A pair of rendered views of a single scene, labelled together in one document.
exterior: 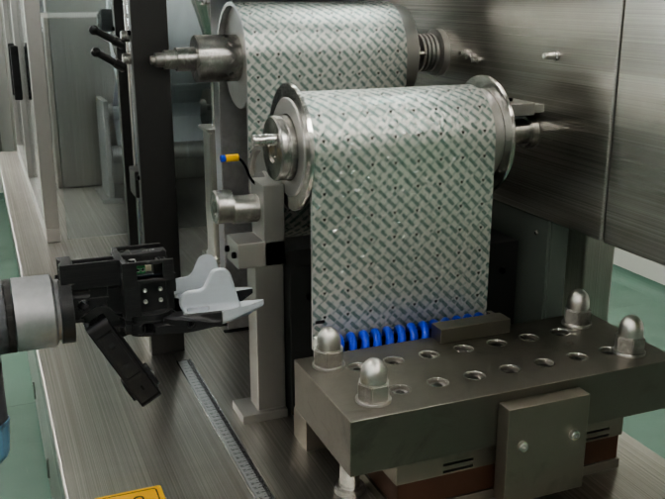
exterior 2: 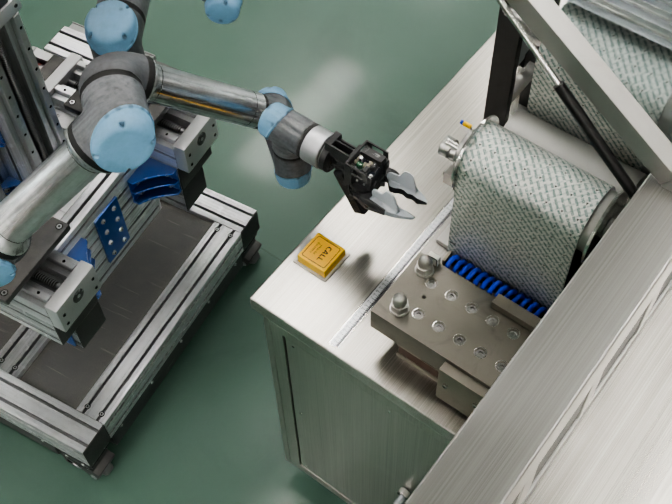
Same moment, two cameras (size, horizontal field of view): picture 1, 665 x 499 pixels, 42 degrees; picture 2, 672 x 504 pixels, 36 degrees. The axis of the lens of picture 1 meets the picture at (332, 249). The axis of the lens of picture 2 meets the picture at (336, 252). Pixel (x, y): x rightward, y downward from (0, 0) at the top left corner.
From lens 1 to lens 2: 1.53 m
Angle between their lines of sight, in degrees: 61
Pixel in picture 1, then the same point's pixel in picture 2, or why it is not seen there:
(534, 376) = (478, 367)
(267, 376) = not seen: hidden behind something
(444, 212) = (535, 251)
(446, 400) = (420, 339)
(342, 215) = (471, 211)
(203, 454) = (395, 244)
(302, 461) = not seen: hidden behind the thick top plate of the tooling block
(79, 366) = (438, 125)
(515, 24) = not seen: outside the picture
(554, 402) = (464, 386)
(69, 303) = (322, 160)
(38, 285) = (315, 142)
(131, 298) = (347, 176)
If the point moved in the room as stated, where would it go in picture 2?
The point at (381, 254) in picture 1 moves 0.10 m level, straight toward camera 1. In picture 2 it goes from (491, 242) to (443, 264)
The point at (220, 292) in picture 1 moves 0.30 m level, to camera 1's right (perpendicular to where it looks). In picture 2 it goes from (388, 201) to (482, 323)
